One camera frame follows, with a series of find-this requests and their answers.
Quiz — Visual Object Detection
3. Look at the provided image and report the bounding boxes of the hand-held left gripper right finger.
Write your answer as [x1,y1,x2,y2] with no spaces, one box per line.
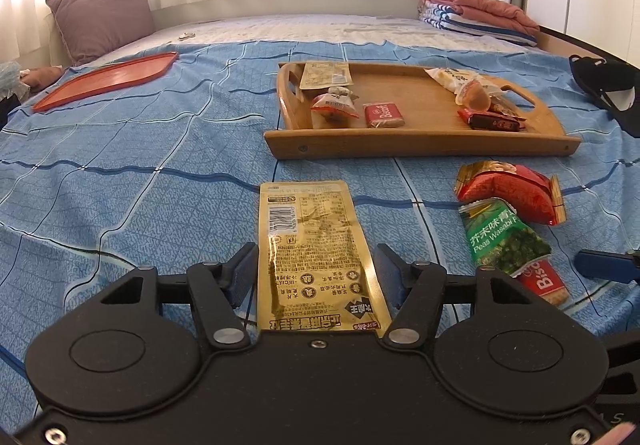
[375,242,533,352]

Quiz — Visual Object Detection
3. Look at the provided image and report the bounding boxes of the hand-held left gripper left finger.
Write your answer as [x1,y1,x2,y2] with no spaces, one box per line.
[95,241,259,352]

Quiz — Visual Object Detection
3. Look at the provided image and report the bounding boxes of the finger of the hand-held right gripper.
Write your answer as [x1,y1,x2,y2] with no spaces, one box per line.
[573,247,640,285]

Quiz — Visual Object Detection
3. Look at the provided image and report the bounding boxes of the red biscuit packet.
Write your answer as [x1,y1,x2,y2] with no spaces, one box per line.
[363,102,406,129]
[515,257,571,308]

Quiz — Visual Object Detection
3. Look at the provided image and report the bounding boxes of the gold snack packet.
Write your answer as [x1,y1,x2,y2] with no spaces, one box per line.
[300,61,355,90]
[257,180,393,338]

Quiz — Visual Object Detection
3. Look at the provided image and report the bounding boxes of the white and red snack packet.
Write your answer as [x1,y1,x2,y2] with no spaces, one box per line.
[310,94,362,122]

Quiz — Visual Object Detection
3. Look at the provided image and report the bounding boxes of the wooden tray with handles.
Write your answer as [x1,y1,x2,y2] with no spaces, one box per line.
[263,61,582,160]

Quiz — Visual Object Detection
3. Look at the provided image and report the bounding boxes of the seed packet with clear window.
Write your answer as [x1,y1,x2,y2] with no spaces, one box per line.
[487,92,528,120]

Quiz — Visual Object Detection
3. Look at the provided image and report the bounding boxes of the orange jelly cup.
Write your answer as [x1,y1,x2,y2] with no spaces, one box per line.
[454,79,492,112]

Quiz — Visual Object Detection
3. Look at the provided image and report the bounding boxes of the white pastry packet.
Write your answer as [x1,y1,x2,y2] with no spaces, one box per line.
[424,67,501,96]

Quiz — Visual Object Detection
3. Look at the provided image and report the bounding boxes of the person's right hand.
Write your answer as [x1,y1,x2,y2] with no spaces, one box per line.
[597,425,633,445]

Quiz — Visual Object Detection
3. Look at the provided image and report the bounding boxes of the green peas packet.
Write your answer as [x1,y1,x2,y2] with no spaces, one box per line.
[458,197,552,276]

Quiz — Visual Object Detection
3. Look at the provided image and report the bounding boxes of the red puffed snack packet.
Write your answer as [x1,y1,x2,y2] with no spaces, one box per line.
[453,161,568,227]

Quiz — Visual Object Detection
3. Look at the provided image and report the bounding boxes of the blue checked bedsheet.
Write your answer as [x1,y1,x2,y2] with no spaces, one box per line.
[0,40,640,426]

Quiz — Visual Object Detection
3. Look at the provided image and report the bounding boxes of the dark brown snack bar packet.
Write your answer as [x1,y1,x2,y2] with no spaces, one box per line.
[457,107,526,132]

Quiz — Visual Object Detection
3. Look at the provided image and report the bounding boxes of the black cap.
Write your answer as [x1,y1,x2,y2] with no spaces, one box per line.
[569,54,640,138]

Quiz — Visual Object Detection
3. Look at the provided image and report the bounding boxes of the red plastic tray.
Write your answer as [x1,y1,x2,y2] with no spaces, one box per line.
[32,51,180,113]

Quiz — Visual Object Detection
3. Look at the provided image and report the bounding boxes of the white quilted mattress pad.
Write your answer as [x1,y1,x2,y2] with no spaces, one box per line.
[100,15,541,56]

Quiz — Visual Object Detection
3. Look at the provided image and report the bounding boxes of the folded blue striped towel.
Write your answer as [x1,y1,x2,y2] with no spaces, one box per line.
[417,2,538,48]

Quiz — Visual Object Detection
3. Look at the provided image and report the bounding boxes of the folded blankets stack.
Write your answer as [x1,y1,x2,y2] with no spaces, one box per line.
[420,0,541,46]

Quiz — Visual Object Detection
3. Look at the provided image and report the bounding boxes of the pink cloth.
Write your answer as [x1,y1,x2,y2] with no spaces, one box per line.
[22,66,65,93]

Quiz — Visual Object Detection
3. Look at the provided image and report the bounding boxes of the purple pillow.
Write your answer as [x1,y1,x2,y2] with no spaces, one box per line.
[45,0,155,67]

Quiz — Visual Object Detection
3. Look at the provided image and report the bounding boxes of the blue plastic bag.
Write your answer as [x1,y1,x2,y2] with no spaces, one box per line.
[0,62,28,98]

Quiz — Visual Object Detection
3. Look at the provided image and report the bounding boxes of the wooden bed frame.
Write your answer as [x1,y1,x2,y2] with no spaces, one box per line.
[537,24,640,76]

